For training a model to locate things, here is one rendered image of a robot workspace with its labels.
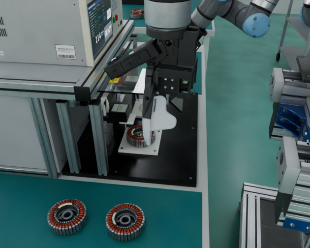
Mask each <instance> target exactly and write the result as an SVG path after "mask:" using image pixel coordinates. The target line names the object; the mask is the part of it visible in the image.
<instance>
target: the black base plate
mask: <svg viewBox="0 0 310 248"><path fill-rule="evenodd" d="M122 94H125V93H122ZM134 102H135V95H134V94H125V103H126V104H129V105H130V113H132V110H133V107H134V104H135V103H134ZM166 110H167V112H168V113H170V114H171V115H173V116H174V117H175V118H176V120H177V123H176V126H175V127H174V128H172V129H165V130H162V135H161V140H160V146H159V151H158V155H144V154H132V153H119V152H118V149H119V146H120V144H121V141H122V138H123V135H124V124H120V123H119V122H109V121H107V123H112V124H113V132H114V134H113V137H112V139H111V142H110V144H109V145H106V148H107V157H108V165H109V172H108V175H107V176H104V174H102V176H101V175H98V168H97V161H96V154H95V147H94V140H93V131H92V124H91V120H89V122H88V124H87V126H86V128H85V129H84V131H83V133H82V135H81V137H80V138H79V140H78V142H77V146H78V152H79V157H80V162H81V170H80V172H79V173H76V172H74V173H71V172H70V168H69V163H68V160H67V162H66V164H65V165H64V167H63V169H62V175H65V176H75V177H86V178H97V179H108V180H118V181H129V182H140V183H150V184H161V185H172V186H187V187H196V183H197V125H198V93H190V100H189V99H183V107H182V112H179V111H178V110H177V109H176V108H175V107H174V106H173V105H172V104H171V103H170V102H169V101H168V107H167V108H166ZM142 120H143V119H141V118H135V121H134V124H126V127H132V126H135V125H142Z"/></svg>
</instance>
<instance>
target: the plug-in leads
mask: <svg viewBox="0 0 310 248"><path fill-rule="evenodd" d="M97 93H98V94H96V95H94V97H93V99H96V97H97V96H98V95H99V94H100V93H99V92H97ZM109 110H110V107H109V102H108V100H107V98H106V107H105V105H104V104H103V105H102V111H103V116H104V117H106V116H107V114H109Z"/></svg>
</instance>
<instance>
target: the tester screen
mask: <svg viewBox="0 0 310 248"><path fill-rule="evenodd" d="M109 8H110V0H97V1H95V2H94V3H93V4H92V5H90V6H89V7H88V13H89V21H90V29H91V37H92V46H93V50H94V49H95V48H96V46H97V45H98V44H99V43H100V42H101V40H102V39H103V38H104V43H103V44H102V46H101V47H100V48H99V50H98V51H97V52H96V53H95V55H93V57H94V58H95V57H96V55H97V54H98V53H99V51H100V50H101V49H102V47H103V46H104V45H105V43H106V42H107V41H108V40H109V38H110V37H111V36H112V34H113V33H112V34H111V35H110V37H109V38H108V39H107V40H106V42H105V36H104V27H105V26H106V25H107V24H108V23H109V22H110V21H111V17H110V18H109V19H108V20H107V21H106V22H105V23H104V24H103V14H104V13H105V12H106V11H107V10H108V9H109ZM99 32H100V33H101V40H100V41H99V42H98V43H97V44H96V41H95V37H96V36H97V35H98V34H99ZM93 54H94V52H93Z"/></svg>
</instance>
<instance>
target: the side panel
mask: <svg viewBox="0 0 310 248"><path fill-rule="evenodd" d="M0 174H10V175H21V176H32V177H42V178H53V177H54V179H57V178H58V175H60V173H58V172H57V168H56V164H55V160H54V156H53V152H52V148H51V144H50V140H49V136H48V132H47V128H46V123H45V120H44V116H43V112H42V108H41V104H40V100H39V98H32V97H16V96H1V95H0Z"/></svg>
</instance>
